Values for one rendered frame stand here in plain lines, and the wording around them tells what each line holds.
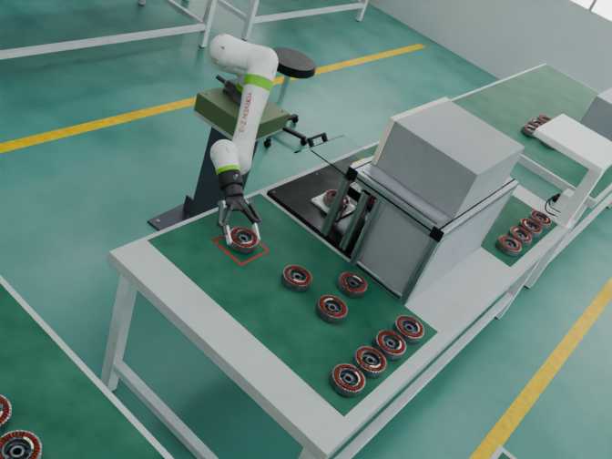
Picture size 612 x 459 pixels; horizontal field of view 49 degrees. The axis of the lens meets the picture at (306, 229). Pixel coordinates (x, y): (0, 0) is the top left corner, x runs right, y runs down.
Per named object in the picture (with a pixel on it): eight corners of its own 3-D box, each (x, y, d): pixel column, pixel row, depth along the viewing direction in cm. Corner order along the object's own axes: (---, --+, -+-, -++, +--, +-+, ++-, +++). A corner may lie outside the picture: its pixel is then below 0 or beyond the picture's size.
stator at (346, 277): (355, 303, 250) (358, 296, 248) (331, 286, 254) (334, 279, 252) (370, 290, 259) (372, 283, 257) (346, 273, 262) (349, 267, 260)
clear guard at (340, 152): (293, 152, 270) (298, 140, 267) (329, 139, 288) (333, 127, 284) (355, 198, 258) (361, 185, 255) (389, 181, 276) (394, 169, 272)
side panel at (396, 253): (349, 262, 269) (378, 198, 250) (352, 260, 271) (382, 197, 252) (403, 306, 258) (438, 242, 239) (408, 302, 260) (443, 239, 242)
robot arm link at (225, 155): (202, 141, 261) (228, 131, 258) (217, 149, 273) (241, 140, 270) (209, 175, 258) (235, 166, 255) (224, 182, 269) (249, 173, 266)
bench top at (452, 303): (107, 261, 236) (108, 251, 233) (419, 129, 395) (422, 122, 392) (321, 464, 198) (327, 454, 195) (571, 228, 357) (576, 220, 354)
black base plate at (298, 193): (266, 194, 288) (267, 190, 287) (351, 158, 334) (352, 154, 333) (350, 260, 270) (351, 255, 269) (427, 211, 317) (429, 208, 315)
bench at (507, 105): (393, 198, 464) (438, 103, 421) (503, 138, 598) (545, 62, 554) (531, 295, 423) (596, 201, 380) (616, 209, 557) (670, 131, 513)
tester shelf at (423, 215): (344, 175, 256) (349, 166, 253) (431, 137, 305) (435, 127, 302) (438, 242, 239) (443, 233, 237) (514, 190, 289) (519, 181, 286)
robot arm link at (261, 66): (249, 46, 284) (253, 38, 272) (278, 56, 287) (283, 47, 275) (239, 88, 282) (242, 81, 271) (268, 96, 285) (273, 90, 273)
